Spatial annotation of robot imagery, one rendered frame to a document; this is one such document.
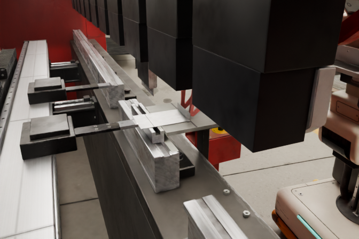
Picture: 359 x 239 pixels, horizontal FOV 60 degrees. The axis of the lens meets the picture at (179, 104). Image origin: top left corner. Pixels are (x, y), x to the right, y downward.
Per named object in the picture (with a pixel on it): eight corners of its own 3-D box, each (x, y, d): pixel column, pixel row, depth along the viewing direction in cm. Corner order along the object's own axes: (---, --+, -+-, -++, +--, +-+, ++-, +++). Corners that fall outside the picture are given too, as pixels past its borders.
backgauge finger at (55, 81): (115, 94, 103) (113, 79, 101) (29, 105, 94) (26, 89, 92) (108, 84, 114) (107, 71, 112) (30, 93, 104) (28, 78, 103)
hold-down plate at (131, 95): (137, 102, 127) (136, 95, 126) (124, 104, 125) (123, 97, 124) (121, 82, 153) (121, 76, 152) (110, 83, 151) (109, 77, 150)
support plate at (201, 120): (259, 119, 83) (259, 116, 82) (166, 136, 74) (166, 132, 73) (225, 97, 98) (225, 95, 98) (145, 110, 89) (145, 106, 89)
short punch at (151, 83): (157, 95, 74) (156, 56, 70) (149, 96, 73) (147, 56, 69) (145, 84, 82) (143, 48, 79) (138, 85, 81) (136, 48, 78)
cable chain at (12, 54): (8, 78, 115) (6, 68, 113) (-10, 80, 113) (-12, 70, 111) (17, 55, 153) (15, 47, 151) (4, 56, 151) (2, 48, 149)
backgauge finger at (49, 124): (143, 138, 74) (142, 119, 72) (22, 160, 64) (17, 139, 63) (131, 119, 84) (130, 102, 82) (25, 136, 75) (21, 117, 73)
